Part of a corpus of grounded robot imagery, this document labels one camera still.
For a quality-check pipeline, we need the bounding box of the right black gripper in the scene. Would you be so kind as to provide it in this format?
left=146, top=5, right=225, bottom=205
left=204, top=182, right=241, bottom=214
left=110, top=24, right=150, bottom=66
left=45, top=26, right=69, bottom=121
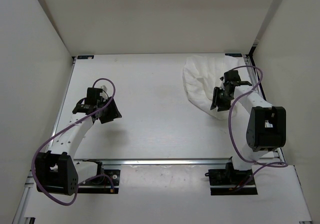
left=210, top=87, right=234, bottom=112

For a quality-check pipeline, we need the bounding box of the white pleated skirt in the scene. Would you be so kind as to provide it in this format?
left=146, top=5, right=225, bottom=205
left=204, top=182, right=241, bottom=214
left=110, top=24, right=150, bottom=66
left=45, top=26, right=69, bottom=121
left=182, top=55, right=241, bottom=120

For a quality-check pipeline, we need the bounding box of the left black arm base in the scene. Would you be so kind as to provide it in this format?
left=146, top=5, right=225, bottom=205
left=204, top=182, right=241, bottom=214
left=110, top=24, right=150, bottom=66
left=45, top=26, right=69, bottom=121
left=75, top=159, right=121, bottom=195

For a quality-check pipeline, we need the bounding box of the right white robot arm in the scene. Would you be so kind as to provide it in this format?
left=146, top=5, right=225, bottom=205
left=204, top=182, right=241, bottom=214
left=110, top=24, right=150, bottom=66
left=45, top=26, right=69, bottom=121
left=210, top=68, right=286, bottom=184

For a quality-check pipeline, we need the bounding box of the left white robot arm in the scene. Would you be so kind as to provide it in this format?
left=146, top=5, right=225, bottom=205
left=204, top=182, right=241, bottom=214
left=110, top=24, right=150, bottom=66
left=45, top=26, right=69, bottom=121
left=33, top=85, right=122, bottom=196

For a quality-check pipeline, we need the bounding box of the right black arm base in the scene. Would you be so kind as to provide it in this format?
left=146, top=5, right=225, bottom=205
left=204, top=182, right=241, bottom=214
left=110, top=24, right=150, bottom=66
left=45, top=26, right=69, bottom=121
left=205, top=162, right=258, bottom=196

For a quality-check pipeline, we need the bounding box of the right blue corner sticker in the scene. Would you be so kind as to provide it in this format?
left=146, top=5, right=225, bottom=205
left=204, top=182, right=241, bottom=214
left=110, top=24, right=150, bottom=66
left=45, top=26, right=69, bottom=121
left=225, top=53, right=243, bottom=58

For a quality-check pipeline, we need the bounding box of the blue corner sticker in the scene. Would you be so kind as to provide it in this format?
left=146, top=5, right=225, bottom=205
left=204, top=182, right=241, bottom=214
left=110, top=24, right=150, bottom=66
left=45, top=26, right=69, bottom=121
left=77, top=55, right=95, bottom=60
left=225, top=53, right=243, bottom=58

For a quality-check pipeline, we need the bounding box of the left blue corner sticker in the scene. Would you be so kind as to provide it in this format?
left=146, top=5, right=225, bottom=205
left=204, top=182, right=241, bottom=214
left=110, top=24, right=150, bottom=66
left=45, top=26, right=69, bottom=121
left=77, top=55, right=95, bottom=60

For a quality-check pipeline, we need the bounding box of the white foam front board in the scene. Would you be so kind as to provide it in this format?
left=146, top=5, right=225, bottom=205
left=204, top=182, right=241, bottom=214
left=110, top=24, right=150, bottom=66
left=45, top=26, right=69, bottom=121
left=25, top=165, right=311, bottom=224

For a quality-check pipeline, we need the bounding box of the aluminium table edge rail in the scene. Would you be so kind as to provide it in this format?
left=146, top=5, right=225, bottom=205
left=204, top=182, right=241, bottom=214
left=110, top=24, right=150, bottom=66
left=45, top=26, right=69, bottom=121
left=72, top=158, right=233, bottom=166

